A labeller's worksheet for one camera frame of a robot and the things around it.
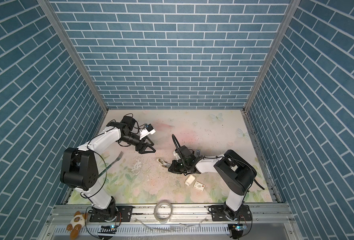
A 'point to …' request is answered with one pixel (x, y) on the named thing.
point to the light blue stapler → (198, 153)
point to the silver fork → (120, 155)
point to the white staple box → (199, 186)
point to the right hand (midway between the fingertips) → (167, 168)
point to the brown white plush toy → (77, 221)
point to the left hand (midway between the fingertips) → (152, 146)
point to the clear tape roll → (159, 219)
